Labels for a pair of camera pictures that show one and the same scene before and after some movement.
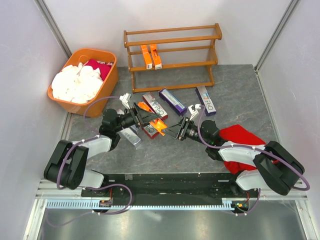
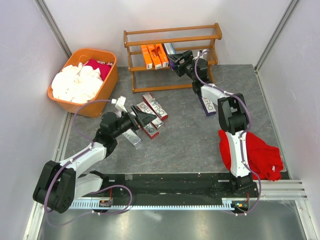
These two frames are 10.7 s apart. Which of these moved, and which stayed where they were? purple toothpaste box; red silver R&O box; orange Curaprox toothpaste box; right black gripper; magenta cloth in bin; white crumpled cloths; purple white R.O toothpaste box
Moved: purple toothpaste box; right black gripper
Stayed: orange Curaprox toothpaste box; purple white R.O toothpaste box; magenta cloth in bin; white crumpled cloths; red silver R&O box
